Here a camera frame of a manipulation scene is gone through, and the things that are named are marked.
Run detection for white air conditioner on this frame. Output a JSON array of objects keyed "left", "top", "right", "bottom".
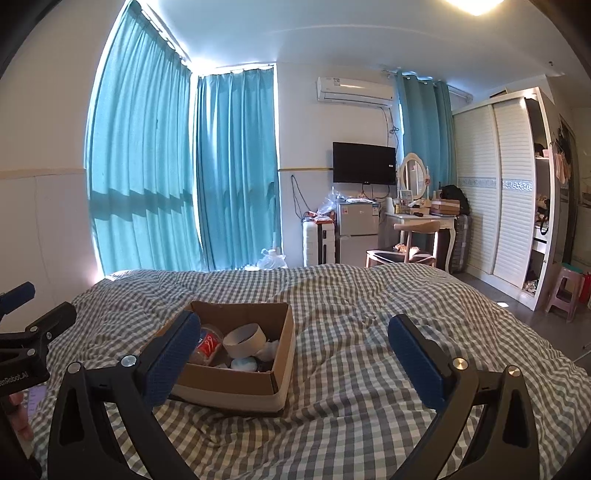
[{"left": 316, "top": 76, "right": 395, "bottom": 107}]

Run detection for cardboard box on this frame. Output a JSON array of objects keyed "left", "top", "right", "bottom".
[{"left": 168, "top": 301, "right": 296, "bottom": 418}]

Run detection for grey checked blanket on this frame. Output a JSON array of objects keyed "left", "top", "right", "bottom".
[{"left": 28, "top": 264, "right": 591, "bottom": 480}]

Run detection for oval white-framed mirror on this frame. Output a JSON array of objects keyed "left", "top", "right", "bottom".
[{"left": 397, "top": 153, "right": 426, "bottom": 201}]

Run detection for ceiling light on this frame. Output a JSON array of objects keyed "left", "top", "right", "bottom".
[{"left": 443, "top": 0, "right": 504, "bottom": 17}]

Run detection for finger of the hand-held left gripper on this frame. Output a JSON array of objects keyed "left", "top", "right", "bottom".
[
  {"left": 0, "top": 282, "right": 36, "bottom": 317},
  {"left": 0, "top": 302, "right": 77, "bottom": 352}
]

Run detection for narrow teal curtain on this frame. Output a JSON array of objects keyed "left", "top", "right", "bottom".
[{"left": 394, "top": 71, "right": 455, "bottom": 204}]

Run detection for white suitcase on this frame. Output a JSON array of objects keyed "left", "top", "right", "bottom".
[{"left": 302, "top": 220, "right": 340, "bottom": 267}]

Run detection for black wall cable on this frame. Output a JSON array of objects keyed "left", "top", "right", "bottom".
[{"left": 290, "top": 174, "right": 311, "bottom": 222}]

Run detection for white sliding-door wardrobe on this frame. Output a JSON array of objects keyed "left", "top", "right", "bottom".
[{"left": 451, "top": 85, "right": 578, "bottom": 312}]

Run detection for small silver fridge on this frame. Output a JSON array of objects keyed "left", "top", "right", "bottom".
[{"left": 337, "top": 202, "right": 380, "bottom": 266}]

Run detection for white dressing table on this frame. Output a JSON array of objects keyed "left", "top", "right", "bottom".
[{"left": 385, "top": 210, "right": 458, "bottom": 273}]

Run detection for crumpled clear plastic bag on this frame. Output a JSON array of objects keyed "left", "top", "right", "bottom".
[{"left": 318, "top": 187, "right": 345, "bottom": 217}]

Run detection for black wall television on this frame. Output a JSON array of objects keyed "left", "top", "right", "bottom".
[{"left": 332, "top": 142, "right": 397, "bottom": 184}]

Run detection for tape roll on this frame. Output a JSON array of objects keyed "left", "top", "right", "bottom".
[{"left": 223, "top": 324, "right": 265, "bottom": 359}]

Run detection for wooden chair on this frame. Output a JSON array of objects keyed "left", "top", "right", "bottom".
[{"left": 366, "top": 220, "right": 441, "bottom": 268}]

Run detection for person's left hand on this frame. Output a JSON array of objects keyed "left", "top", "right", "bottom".
[{"left": 0, "top": 391, "right": 34, "bottom": 441}]

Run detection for hanging pink clothes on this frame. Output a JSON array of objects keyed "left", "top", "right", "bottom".
[{"left": 551, "top": 148, "right": 573, "bottom": 183}]

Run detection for black bag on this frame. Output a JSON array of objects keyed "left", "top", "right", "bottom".
[{"left": 441, "top": 185, "right": 471, "bottom": 215}]

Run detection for pink plastic stool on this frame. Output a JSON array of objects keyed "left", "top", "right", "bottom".
[{"left": 546, "top": 263, "right": 587, "bottom": 321}]

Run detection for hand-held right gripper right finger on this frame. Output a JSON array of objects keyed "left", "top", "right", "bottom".
[{"left": 387, "top": 314, "right": 541, "bottom": 480}]

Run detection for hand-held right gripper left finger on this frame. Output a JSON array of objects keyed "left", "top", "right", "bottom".
[{"left": 46, "top": 310, "right": 201, "bottom": 480}]

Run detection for red labelled clear jar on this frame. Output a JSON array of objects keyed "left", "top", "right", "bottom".
[{"left": 190, "top": 324, "right": 225, "bottom": 365}]

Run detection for wide teal curtain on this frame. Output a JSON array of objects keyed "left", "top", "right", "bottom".
[{"left": 85, "top": 0, "right": 201, "bottom": 275}]

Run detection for dark suitcase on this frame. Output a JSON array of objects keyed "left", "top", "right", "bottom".
[{"left": 450, "top": 213, "right": 474, "bottom": 273}]

